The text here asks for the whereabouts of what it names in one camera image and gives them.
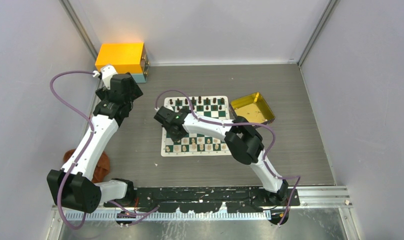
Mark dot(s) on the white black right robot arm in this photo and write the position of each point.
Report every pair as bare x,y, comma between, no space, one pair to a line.
240,136

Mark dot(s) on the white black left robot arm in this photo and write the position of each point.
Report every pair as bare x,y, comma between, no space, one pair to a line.
71,186

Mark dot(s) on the brown cloth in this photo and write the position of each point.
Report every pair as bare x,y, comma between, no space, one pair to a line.
101,170

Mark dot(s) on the gold tin box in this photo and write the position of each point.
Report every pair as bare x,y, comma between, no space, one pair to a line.
254,108

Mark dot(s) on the green white chess board mat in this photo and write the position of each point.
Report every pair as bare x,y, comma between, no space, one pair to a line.
223,114

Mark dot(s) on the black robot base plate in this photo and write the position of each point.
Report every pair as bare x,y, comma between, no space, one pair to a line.
235,199

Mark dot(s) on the light blue box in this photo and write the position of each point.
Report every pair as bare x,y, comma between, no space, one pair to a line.
138,77

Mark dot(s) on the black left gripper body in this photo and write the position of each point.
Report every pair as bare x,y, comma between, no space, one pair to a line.
103,93

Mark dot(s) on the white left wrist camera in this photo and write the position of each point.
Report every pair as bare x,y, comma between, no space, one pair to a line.
105,74

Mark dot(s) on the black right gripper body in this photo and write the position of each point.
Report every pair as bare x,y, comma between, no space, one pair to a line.
174,137

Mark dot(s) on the yellow box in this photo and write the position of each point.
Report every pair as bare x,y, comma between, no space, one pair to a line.
124,57

